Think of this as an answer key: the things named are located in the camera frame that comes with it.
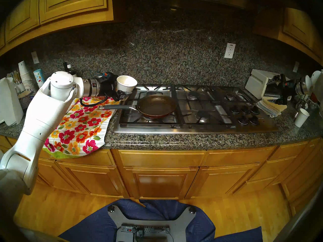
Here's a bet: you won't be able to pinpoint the yellow folded cloth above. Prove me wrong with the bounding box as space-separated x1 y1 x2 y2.
261 97 287 113

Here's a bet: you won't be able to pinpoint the stack of white cups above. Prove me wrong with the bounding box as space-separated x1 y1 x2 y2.
18 61 36 92

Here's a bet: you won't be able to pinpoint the white wall power outlet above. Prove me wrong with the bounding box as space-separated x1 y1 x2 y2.
224 43 236 59

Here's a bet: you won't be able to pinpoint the small patterned basket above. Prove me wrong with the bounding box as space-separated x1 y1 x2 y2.
18 90 33 110

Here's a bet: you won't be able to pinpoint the thick black gripper cable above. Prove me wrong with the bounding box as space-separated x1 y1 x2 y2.
79 96 109 108

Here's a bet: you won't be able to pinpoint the wooden chopsticks bundle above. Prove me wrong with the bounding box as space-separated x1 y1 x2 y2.
11 70 22 85

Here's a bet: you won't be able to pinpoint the blue patterned paper cup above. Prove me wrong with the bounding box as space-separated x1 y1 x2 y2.
33 69 46 88

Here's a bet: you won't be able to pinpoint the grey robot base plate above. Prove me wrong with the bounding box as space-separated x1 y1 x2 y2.
108 205 197 242

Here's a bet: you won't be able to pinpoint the white paper cup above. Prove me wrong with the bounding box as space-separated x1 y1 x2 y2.
294 108 310 128
116 75 138 94

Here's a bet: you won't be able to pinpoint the wooden upper cabinet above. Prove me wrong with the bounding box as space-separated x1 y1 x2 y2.
0 0 114 56
252 7 323 65

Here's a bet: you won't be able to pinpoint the wide black stove grate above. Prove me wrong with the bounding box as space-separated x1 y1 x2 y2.
119 85 181 126
175 85 236 125

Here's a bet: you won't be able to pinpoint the floral kitchen towel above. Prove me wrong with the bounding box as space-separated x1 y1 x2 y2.
42 97 121 159

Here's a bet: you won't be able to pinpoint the stainless steel gas cooktop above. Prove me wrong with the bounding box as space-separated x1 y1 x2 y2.
113 84 279 135

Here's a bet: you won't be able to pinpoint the wooden lower cabinets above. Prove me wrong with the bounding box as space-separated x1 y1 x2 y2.
0 134 323 217

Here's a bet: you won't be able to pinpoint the white toaster oven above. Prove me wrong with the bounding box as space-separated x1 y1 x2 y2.
245 69 284 100

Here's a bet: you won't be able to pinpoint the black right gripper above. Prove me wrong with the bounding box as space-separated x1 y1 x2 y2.
267 74 301 105

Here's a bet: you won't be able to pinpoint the brown frying pan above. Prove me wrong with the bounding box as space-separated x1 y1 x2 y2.
98 94 177 119

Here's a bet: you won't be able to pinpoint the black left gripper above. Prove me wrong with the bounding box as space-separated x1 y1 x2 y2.
98 72 133 101

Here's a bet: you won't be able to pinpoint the metal kitchen utensils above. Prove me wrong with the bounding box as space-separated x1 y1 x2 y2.
293 93 309 118

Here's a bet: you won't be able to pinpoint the narrow black stove grate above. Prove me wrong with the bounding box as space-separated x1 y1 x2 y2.
219 86 256 104

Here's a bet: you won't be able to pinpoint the white and blue folded cloths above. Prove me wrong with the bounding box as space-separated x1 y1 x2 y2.
256 101 280 118

